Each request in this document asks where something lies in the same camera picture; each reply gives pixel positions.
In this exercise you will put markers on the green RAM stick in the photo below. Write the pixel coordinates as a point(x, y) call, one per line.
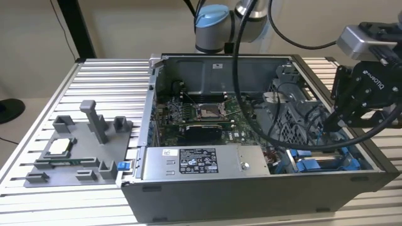
point(68, 161)

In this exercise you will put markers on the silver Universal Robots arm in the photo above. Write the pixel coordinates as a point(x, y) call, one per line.
point(214, 35)

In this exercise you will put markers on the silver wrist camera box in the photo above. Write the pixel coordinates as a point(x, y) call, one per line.
point(354, 42)

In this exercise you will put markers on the grey parts rack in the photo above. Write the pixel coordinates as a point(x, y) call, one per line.
point(84, 150)

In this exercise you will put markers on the grey metal disk cage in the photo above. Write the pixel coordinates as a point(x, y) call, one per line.
point(286, 113)

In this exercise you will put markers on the silver power supply unit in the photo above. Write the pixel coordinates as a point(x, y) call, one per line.
point(156, 164)

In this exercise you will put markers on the CPU socket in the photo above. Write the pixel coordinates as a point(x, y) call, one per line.
point(210, 110)

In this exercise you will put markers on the blue case latch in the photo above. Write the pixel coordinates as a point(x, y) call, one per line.
point(122, 165)

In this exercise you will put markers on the black round monitor foot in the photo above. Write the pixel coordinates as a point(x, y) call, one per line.
point(11, 110)

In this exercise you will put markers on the green motherboard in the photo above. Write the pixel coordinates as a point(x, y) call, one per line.
point(228, 122)

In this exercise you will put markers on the grey open PC case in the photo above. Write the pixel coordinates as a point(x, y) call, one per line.
point(219, 195)

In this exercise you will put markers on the black graphics card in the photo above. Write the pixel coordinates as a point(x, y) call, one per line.
point(202, 133)

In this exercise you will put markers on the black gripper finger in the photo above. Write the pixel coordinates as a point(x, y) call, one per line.
point(341, 106)
point(385, 120)

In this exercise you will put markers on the black upright frame post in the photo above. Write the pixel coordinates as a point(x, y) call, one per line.
point(77, 28)

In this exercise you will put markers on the silver CPU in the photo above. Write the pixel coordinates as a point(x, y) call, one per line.
point(59, 147)

